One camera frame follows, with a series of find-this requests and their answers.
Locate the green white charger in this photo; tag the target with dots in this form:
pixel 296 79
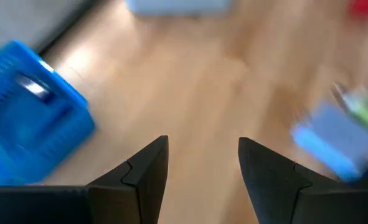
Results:
pixel 367 112

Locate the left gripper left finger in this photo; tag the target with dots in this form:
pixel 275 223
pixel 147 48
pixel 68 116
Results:
pixel 140 186

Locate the wide red block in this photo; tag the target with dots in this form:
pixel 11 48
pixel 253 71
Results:
pixel 367 6

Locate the white plastic bin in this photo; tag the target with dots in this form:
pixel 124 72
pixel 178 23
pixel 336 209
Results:
pixel 177 6

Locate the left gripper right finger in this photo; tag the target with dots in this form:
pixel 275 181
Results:
pixel 274 186

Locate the blue plastic bin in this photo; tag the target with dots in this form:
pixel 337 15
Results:
pixel 31 140

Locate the lilac box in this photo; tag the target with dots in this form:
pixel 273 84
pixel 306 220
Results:
pixel 336 140

